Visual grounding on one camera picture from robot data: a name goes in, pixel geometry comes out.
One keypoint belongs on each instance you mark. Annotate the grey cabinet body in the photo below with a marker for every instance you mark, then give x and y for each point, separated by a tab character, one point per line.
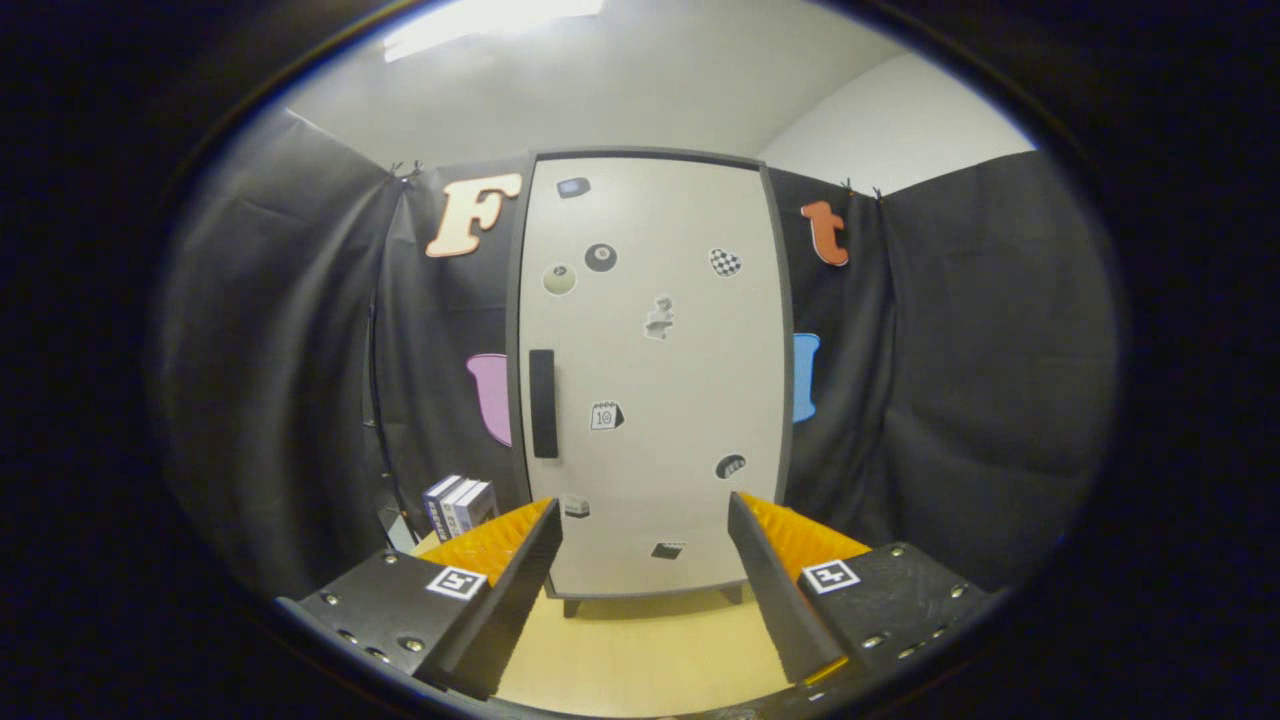
513	300

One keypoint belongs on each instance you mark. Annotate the black backdrop cloth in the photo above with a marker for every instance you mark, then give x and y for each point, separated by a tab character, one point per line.
290	350

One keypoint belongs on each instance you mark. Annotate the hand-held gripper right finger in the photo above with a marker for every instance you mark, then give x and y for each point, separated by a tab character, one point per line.
775	600

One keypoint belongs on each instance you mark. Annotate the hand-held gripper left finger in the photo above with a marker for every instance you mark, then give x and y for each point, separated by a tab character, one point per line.
505	610

